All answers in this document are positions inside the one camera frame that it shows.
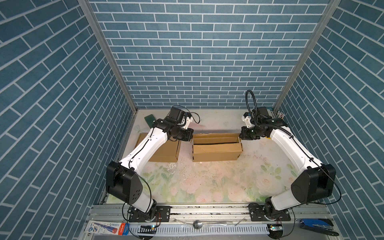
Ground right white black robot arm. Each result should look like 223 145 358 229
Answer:
240 108 336 221

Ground metal spoon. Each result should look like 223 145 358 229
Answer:
175 219 245 230

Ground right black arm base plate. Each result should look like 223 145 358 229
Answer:
248 203 291 222

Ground pens in cup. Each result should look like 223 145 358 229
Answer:
277 112 285 119

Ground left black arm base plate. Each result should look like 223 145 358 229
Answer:
128 206 171 223

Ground white blue product package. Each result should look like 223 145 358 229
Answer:
85 221 130 236

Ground blue black pliers tool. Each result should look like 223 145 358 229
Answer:
300 219 340 237

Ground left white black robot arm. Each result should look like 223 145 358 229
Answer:
106 106 194 221

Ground cardboard box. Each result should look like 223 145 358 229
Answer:
193 133 243 162
149 140 180 163

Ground white slotted cable duct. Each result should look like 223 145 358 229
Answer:
130 224 270 237

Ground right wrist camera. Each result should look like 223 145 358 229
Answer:
242 112 254 129

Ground green rectangular sponge block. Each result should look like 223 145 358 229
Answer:
145 114 157 128

